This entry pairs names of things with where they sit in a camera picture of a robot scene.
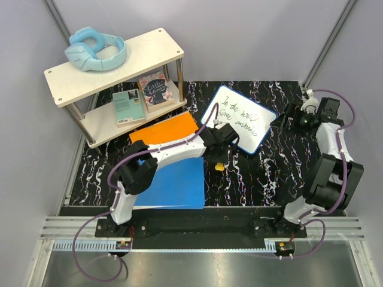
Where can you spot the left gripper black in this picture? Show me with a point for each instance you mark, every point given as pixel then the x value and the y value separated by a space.
pixel 221 159

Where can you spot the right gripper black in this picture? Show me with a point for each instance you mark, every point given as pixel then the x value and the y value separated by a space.
pixel 291 110

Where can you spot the yellow bone shaped eraser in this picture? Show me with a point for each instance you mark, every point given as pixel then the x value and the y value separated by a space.
pixel 220 167

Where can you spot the blue framed whiteboard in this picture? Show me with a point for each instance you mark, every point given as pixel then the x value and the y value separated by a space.
pixel 250 120

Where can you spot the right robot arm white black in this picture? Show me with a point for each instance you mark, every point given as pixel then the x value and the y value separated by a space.
pixel 335 176

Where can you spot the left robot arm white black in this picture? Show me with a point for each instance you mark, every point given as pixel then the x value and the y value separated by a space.
pixel 134 174

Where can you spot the orange folder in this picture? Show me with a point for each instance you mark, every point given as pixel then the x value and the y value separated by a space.
pixel 171 129

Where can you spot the blue folder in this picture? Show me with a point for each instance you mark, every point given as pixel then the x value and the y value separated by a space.
pixel 177 186

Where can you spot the Little Women book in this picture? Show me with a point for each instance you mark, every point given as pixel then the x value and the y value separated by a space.
pixel 156 92

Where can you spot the teal paperback book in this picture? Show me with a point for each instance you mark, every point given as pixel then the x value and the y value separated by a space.
pixel 128 107

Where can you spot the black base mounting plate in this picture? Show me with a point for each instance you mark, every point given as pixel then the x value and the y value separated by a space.
pixel 151 226

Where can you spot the white two tier shelf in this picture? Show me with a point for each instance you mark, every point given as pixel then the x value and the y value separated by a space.
pixel 149 51

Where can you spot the light blue headphones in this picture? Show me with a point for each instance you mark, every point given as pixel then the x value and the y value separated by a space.
pixel 86 43

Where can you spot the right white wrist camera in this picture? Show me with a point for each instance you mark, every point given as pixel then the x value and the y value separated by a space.
pixel 311 104

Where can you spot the aluminium rail frame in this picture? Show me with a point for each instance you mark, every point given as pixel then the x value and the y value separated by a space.
pixel 78 233

